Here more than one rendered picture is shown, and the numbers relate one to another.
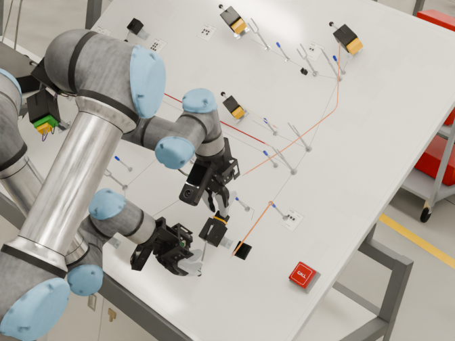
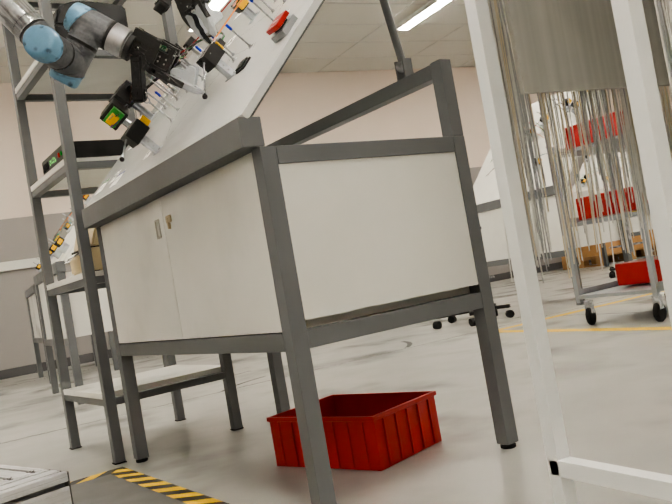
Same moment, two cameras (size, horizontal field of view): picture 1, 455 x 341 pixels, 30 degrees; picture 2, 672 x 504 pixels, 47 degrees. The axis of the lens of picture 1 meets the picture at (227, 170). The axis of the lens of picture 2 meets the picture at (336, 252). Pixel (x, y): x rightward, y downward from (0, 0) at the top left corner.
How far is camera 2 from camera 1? 187 cm
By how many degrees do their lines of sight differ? 33
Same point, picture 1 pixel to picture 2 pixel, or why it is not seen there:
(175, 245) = (155, 46)
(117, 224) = (87, 25)
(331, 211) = not seen: outside the picture
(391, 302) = (445, 110)
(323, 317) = not seen: hidden behind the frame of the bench
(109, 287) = (150, 176)
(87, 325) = (162, 263)
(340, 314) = not seen: hidden behind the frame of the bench
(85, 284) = (37, 39)
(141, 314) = (169, 168)
